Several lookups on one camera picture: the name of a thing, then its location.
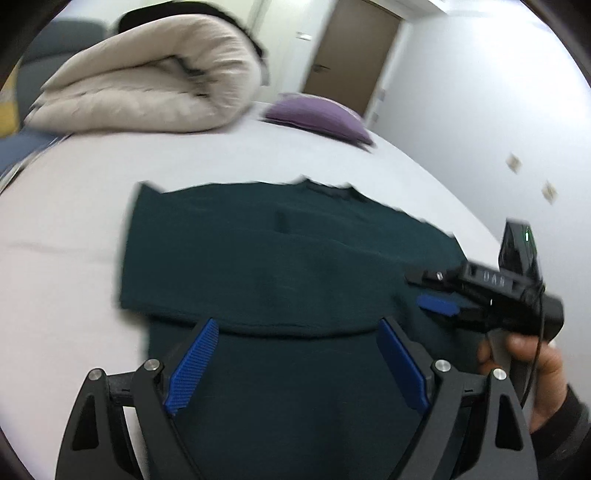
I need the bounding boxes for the black cloth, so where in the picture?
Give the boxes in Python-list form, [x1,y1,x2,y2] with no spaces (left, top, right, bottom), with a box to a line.
[117,0,272,88]

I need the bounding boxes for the blue pillow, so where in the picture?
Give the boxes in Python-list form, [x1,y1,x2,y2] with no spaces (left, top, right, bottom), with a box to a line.
[0,133,70,185]

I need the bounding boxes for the person's right forearm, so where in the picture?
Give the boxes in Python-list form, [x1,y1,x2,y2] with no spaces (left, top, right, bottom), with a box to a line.
[526,383,591,480]

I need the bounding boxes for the brown door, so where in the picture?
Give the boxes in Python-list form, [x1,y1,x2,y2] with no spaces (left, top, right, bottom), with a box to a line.
[302,0,402,116]

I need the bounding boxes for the person's right hand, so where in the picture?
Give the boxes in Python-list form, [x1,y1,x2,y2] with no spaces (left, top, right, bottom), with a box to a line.
[478,332,570,432]

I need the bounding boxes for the purple pillow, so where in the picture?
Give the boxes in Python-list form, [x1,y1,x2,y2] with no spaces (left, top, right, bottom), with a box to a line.
[264,92,375,147]

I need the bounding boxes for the dark green sweater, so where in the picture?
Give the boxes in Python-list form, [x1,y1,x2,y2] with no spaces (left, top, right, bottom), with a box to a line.
[117,178,481,480]

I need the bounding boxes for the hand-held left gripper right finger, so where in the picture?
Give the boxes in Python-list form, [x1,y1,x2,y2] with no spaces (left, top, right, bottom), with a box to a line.
[376,316,539,480]

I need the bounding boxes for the beige rolled duvet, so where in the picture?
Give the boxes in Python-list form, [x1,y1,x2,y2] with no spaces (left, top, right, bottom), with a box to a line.
[23,14,269,134]

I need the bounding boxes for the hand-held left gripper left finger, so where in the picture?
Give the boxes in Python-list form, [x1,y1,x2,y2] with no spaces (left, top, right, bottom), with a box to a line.
[55,318,220,480]

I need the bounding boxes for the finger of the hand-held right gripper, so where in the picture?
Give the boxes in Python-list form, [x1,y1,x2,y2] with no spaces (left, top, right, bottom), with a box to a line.
[405,268,465,291]
[417,294,485,326]

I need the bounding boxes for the yellow patterned pillow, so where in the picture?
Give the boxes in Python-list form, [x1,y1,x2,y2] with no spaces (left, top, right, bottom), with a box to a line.
[0,80,20,139]

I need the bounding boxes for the bed with white sheet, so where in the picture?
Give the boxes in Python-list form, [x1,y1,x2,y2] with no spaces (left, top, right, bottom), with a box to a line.
[0,111,511,462]

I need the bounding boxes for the grey upholstered headboard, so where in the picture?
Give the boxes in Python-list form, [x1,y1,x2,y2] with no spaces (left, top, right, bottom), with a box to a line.
[14,18,108,137]

